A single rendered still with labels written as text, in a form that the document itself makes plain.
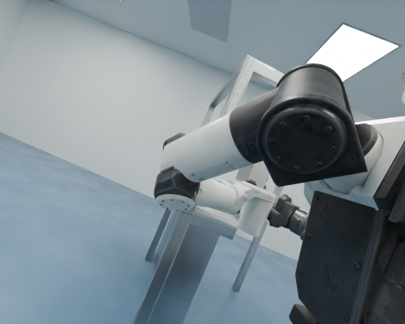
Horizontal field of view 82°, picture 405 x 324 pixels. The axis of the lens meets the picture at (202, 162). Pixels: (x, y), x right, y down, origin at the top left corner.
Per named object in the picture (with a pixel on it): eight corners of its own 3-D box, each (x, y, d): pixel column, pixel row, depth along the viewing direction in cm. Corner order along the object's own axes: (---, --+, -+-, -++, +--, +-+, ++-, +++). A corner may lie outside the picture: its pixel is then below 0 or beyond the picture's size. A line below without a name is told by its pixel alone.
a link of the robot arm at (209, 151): (130, 195, 43) (227, 159, 30) (144, 140, 50) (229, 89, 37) (175, 214, 50) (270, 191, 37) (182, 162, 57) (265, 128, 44)
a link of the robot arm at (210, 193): (217, 224, 58) (144, 204, 49) (218, 187, 63) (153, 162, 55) (247, 214, 50) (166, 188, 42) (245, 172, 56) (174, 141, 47)
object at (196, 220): (232, 240, 132) (239, 224, 131) (185, 222, 128) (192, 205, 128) (204, 193, 260) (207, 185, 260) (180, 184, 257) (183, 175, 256)
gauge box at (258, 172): (262, 191, 128) (276, 158, 127) (245, 184, 126) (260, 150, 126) (249, 184, 149) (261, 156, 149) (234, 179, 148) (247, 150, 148)
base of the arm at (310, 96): (299, 216, 29) (401, 175, 22) (227, 146, 28) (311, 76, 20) (305, 153, 41) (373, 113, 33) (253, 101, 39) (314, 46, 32)
